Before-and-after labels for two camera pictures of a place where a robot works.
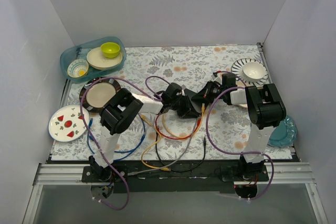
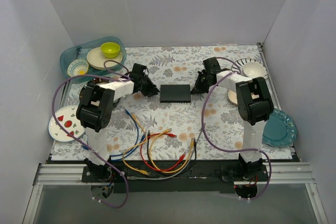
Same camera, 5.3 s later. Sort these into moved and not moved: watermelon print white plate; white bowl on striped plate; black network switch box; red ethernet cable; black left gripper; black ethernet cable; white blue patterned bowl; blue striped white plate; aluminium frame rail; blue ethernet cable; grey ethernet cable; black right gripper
Moved: black left gripper; black ethernet cable; black right gripper; blue ethernet cable; red ethernet cable; black network switch box; grey ethernet cable
Not moved: watermelon print white plate; white bowl on striped plate; blue striped white plate; aluminium frame rail; white blue patterned bowl
